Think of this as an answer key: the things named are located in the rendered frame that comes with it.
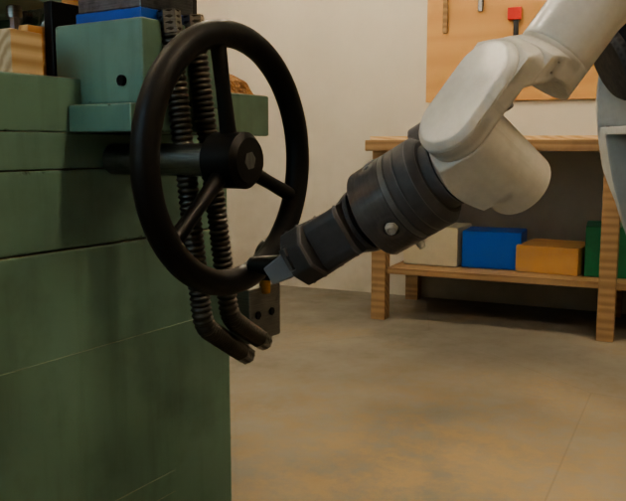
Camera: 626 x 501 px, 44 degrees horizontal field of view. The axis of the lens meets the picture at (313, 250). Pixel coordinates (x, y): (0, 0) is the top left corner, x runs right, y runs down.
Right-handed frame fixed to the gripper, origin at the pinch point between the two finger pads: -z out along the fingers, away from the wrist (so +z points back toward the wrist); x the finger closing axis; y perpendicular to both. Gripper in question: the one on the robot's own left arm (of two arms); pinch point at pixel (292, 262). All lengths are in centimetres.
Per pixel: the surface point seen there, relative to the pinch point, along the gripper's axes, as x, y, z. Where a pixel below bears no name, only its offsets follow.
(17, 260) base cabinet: -11.5, 14.7, -22.1
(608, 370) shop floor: 218, -91, -42
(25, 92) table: -7.2, 29.2, -13.3
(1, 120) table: -10.6, 27.2, -14.8
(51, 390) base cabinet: -10.2, 1.3, -29.3
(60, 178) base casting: -4.4, 20.9, -17.8
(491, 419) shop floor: 147, -70, -60
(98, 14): 2.1, 34.4, -6.9
